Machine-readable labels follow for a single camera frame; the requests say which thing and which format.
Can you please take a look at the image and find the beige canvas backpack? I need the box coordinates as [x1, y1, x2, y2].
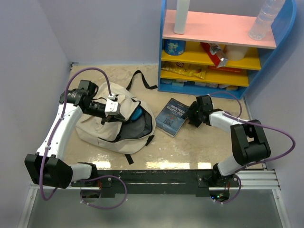
[75, 79, 156, 164]

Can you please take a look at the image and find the blue pencil case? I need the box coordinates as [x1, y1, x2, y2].
[130, 107, 143, 122]

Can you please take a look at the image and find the dark blue bottom book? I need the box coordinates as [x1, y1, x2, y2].
[155, 98, 189, 138]

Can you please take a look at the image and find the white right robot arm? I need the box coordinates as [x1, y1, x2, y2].
[186, 95, 271, 187]

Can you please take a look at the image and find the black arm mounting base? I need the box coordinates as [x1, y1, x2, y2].
[71, 169, 239, 198]

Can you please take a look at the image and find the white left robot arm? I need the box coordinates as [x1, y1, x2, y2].
[25, 80, 120, 189]

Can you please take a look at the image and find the yellow chips bag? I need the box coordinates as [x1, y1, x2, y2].
[161, 61, 207, 79]

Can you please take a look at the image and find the red flat box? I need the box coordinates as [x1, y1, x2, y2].
[208, 66, 242, 74]

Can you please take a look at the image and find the red snack carton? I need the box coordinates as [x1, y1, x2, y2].
[200, 42, 228, 68]

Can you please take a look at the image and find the blue shelf unit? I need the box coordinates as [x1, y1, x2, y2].
[158, 0, 296, 98]

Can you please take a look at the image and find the blue round can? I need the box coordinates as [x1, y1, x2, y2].
[163, 39, 186, 56]

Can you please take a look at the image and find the white cup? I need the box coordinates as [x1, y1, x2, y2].
[224, 45, 248, 61]

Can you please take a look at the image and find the white tall bottle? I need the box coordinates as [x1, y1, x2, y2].
[174, 0, 190, 35]

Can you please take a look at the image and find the clear plastic water bottle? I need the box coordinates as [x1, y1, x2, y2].
[248, 0, 285, 40]

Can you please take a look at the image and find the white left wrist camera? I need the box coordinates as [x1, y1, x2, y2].
[104, 98, 121, 115]

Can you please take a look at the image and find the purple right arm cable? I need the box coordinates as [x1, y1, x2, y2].
[209, 91, 296, 205]

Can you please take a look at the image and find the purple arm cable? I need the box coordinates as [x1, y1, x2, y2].
[39, 67, 128, 209]
[209, 91, 296, 205]

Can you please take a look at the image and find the aluminium rail frame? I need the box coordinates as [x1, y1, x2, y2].
[19, 170, 291, 228]

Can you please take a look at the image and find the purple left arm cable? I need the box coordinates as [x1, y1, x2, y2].
[39, 67, 128, 209]

